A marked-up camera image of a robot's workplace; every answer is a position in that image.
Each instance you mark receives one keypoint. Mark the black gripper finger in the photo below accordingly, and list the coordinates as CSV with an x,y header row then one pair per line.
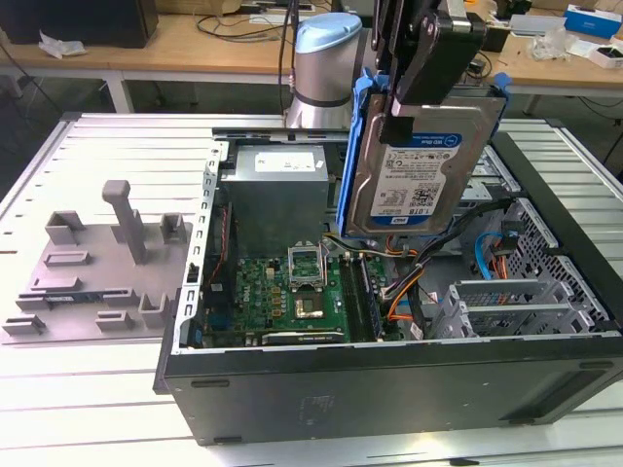
x,y
389,44
438,63

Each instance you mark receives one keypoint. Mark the CPU socket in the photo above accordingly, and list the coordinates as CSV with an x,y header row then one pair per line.
x,y
309,306

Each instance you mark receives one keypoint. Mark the grey plastic parts rack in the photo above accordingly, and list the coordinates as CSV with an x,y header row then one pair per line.
x,y
97,277

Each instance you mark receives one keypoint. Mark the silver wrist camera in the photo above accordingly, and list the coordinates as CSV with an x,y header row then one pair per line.
x,y
465,14

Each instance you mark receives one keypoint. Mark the black RAM slot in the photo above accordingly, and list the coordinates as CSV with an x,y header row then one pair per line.
x,y
349,301
363,301
356,301

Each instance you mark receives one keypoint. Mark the small white box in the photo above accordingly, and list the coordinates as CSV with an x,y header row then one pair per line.
x,y
606,56

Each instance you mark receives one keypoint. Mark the green motherboard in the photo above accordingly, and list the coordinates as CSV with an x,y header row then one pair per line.
x,y
263,311

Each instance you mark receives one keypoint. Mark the flat silver box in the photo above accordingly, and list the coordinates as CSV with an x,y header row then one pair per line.
x,y
535,24

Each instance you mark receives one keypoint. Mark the small black box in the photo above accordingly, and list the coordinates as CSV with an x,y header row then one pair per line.
x,y
495,41

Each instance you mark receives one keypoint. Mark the black computer tower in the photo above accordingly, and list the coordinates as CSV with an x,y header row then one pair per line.
x,y
78,22

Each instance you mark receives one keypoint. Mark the metal disk bay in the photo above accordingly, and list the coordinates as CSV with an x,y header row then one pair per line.
x,y
511,318

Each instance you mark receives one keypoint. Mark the thin metal locking lever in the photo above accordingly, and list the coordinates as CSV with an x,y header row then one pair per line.
x,y
323,265

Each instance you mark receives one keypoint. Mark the grey metal power supply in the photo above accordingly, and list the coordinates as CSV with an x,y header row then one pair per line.
x,y
272,209

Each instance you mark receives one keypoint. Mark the black metal PC case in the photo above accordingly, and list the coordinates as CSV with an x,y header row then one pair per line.
x,y
340,399

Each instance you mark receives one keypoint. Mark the clear plastic bags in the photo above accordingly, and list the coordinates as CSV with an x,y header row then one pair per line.
x,y
555,44

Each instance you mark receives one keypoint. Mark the hard disk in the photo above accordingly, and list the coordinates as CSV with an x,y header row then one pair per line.
x,y
414,185

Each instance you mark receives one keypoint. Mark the black graphics card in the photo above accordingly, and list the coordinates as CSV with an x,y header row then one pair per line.
x,y
302,338

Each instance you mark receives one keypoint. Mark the blue cardboard box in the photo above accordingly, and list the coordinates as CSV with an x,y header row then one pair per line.
x,y
594,22

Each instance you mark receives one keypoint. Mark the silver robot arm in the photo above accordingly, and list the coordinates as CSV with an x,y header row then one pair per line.
x,y
321,82

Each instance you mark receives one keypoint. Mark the metal drive cage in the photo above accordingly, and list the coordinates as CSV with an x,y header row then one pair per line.
x,y
487,190

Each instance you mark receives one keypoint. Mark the long wooden desk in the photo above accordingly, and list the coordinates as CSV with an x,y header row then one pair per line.
x,y
170,53

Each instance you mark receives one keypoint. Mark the crumpled white plastic bag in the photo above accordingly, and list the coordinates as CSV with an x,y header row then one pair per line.
x,y
61,46

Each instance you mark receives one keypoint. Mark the wooden desk with boxes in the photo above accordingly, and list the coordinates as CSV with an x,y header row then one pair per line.
x,y
560,73

